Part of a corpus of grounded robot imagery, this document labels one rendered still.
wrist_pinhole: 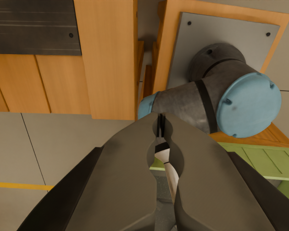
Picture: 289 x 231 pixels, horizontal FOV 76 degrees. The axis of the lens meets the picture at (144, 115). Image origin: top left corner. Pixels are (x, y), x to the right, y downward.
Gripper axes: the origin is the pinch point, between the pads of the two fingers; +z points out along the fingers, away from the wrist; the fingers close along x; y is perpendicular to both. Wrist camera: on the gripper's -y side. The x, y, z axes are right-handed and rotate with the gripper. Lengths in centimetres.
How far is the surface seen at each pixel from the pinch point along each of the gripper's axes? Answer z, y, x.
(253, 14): 44, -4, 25
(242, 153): 44, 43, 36
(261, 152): 46, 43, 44
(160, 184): 41, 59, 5
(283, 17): 44, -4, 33
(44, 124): 129, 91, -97
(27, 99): 41, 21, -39
